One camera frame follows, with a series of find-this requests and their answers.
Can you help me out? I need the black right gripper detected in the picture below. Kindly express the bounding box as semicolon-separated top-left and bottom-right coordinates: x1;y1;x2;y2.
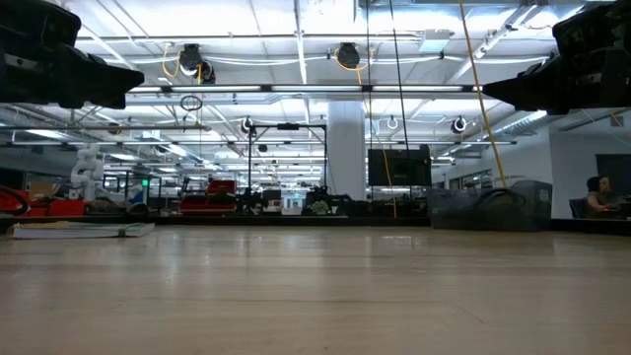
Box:
482;0;631;116

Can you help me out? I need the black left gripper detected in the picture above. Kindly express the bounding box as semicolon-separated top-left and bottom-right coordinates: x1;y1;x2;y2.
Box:
0;0;146;110

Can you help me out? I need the cardboard box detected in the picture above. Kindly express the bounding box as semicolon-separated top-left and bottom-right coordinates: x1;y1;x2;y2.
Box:
28;178;62;199

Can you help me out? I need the person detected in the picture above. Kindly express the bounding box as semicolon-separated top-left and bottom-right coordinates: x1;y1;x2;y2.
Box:
585;175;623;214

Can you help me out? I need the dark office chair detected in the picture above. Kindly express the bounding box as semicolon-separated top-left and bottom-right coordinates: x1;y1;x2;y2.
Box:
568;197;591;220

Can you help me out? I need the red box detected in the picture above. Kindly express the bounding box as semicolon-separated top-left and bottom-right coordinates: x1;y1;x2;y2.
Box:
23;198;86;217

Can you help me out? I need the grey storage bin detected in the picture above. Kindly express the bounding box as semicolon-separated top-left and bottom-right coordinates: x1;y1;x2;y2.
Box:
425;178;553;233

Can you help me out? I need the flat white and green book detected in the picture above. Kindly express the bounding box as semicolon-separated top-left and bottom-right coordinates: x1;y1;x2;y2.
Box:
8;220;156;241

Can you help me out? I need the black monitor screen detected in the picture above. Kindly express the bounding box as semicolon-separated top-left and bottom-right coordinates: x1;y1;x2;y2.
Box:
367;144;433;188

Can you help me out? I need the red tool cart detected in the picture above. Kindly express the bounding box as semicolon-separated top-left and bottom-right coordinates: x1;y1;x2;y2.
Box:
178;178;239;215

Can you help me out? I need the white square pillar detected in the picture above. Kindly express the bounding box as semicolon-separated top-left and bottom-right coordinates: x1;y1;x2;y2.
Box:
326;101;369;218

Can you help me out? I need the long ceiling light bar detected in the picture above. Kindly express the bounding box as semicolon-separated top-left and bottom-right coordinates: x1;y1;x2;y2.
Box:
125;84;487;96

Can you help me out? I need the yellow hanging strap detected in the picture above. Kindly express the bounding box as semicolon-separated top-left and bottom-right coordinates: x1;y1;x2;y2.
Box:
457;0;509;189

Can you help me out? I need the black hanging cable loop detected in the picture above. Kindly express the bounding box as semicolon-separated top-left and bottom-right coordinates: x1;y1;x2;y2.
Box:
178;94;204;112

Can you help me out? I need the black ceiling cable reel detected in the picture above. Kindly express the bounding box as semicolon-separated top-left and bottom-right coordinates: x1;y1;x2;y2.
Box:
334;41;363;71
176;42;218;86

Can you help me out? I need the black metal frame rig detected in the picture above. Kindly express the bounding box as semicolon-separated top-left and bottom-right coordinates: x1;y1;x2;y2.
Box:
246;122;329;198

